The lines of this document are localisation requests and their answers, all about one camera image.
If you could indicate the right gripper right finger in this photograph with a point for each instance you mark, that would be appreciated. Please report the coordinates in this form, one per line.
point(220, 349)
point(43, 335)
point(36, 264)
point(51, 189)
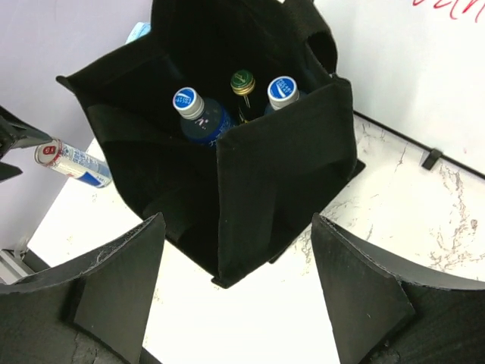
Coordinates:
point(387, 309)

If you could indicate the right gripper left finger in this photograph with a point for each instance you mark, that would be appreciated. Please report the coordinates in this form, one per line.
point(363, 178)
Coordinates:
point(91, 309)

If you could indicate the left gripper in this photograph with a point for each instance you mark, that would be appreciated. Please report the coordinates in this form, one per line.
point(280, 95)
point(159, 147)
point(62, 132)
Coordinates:
point(16, 134)

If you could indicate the blue label water bottle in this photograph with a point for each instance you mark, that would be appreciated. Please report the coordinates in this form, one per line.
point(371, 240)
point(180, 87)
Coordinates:
point(202, 120)

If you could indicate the black canvas bag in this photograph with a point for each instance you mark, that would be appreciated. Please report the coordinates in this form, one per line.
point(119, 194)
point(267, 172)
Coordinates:
point(233, 207)

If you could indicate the green glass Perrier bottle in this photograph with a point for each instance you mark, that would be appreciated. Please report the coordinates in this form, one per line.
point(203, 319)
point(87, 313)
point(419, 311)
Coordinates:
point(242, 83)

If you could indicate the light blue headphones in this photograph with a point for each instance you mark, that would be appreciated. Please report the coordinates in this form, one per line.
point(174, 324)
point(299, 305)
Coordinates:
point(138, 31)

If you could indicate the whiteboard with red writing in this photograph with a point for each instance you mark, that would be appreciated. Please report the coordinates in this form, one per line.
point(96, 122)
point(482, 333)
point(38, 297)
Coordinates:
point(416, 67)

